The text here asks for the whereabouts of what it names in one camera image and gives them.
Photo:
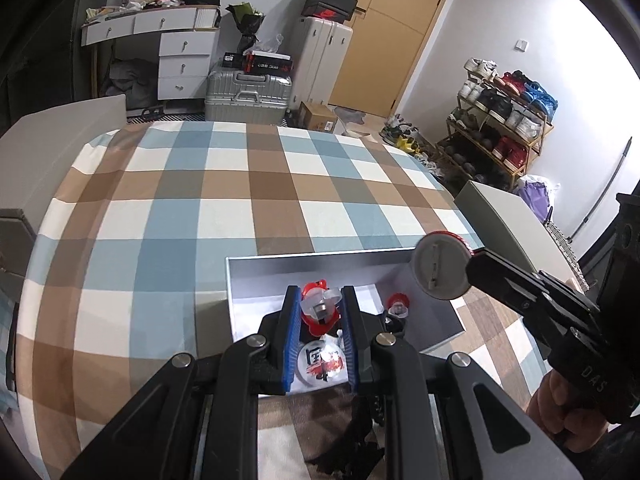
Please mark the purple bag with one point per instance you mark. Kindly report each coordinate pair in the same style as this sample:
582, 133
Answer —
539, 193

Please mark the red China pin badge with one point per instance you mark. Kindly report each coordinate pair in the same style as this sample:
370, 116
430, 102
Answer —
438, 264

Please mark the white upright suitcase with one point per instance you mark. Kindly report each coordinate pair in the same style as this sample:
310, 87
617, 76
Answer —
318, 48

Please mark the black bat-shaped hair clip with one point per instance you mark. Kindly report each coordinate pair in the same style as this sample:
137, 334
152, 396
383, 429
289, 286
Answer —
354, 454

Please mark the grey bed footboard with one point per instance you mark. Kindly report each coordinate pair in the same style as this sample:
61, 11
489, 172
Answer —
505, 224

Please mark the person's right hand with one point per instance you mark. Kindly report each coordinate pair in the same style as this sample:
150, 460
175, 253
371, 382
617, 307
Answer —
552, 408

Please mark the plaid bed blanket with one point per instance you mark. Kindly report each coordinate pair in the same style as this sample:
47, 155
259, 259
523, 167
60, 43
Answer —
129, 263

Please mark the silver aluminium suitcase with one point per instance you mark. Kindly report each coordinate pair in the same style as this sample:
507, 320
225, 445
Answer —
234, 96

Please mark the white badge with red print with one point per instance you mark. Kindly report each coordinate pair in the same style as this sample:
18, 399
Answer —
321, 363

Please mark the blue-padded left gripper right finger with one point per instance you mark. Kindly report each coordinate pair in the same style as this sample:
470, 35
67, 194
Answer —
443, 418

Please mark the black hair claw clip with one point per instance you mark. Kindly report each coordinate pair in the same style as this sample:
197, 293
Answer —
393, 324

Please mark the wooden door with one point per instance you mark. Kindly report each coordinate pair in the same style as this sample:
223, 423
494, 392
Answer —
388, 37

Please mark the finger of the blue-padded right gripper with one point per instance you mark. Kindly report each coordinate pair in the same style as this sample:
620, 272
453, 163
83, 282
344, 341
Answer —
538, 297

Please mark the black red box on suitcase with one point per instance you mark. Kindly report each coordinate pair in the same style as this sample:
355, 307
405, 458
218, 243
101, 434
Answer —
259, 63

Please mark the black flower bouquet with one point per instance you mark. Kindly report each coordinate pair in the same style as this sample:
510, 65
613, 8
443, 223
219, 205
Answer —
247, 21

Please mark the grey bedside cabinet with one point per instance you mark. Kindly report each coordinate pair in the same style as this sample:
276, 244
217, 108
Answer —
17, 239

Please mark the red and clear small clip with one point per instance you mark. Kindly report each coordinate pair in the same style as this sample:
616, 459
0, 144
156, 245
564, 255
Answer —
318, 307

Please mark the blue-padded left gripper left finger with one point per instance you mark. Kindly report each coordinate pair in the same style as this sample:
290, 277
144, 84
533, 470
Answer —
197, 418

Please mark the wooden shoe rack with shoes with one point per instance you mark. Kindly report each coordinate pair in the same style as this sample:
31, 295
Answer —
499, 125

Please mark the silver grey cardboard box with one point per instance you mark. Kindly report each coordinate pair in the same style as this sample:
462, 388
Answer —
256, 286

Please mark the brown cardboard box on floor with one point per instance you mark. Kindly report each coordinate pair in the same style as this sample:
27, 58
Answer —
316, 117

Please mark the grey bed side board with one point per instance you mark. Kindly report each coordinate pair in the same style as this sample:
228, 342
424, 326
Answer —
38, 150

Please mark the white dressing desk with drawers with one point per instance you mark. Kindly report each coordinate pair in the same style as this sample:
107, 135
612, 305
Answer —
186, 52

